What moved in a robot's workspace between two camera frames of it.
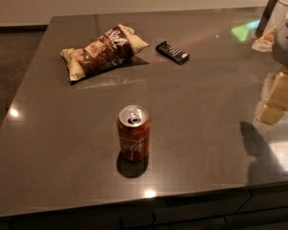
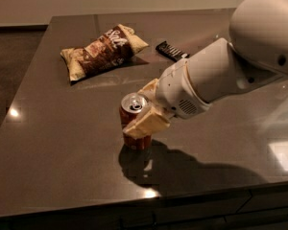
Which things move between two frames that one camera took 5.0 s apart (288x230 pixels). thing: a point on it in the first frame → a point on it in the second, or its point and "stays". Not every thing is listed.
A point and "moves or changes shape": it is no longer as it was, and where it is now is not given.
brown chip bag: [113, 46] stays
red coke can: [133, 133] moves or changes shape
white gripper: [286, 45] → [175, 87]
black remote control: [173, 53] stays
